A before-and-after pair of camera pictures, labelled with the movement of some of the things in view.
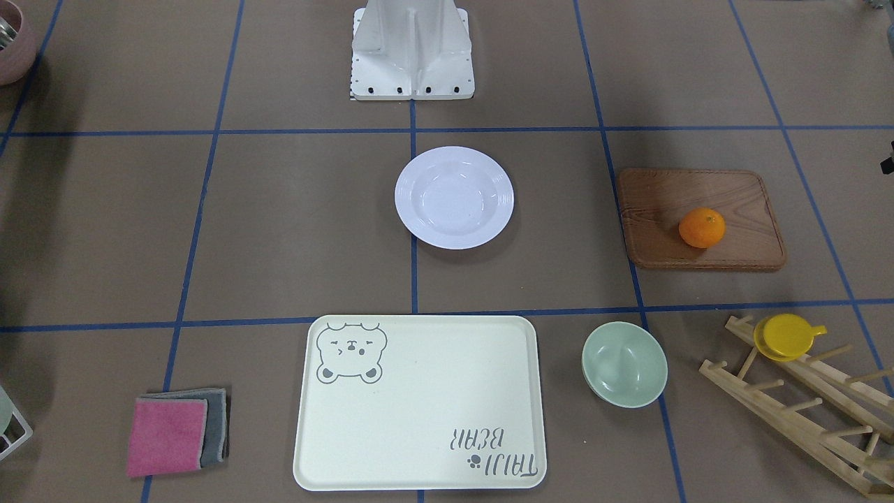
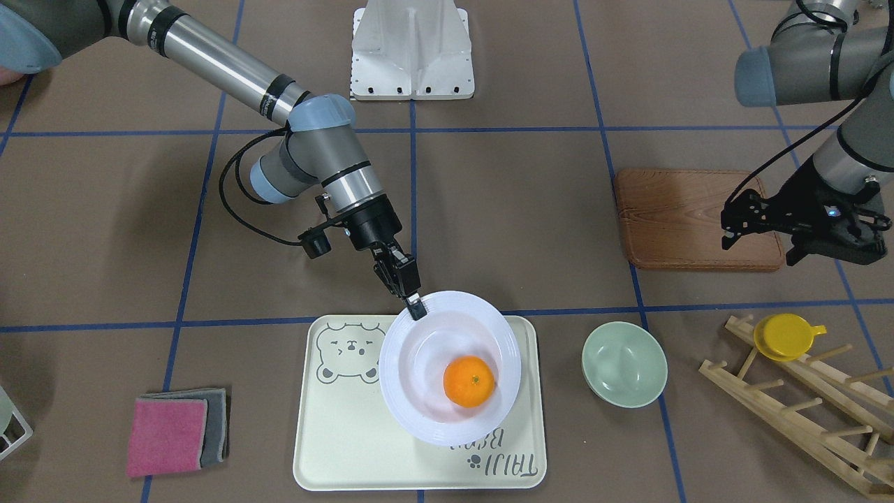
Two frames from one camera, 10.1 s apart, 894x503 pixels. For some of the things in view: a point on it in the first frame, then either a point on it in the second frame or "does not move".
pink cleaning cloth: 167,436 does not move
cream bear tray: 418,403 does not move
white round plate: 453,198 -> 451,376
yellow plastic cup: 785,337 does not move
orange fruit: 702,228 -> 469,381
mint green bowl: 624,365 does not move
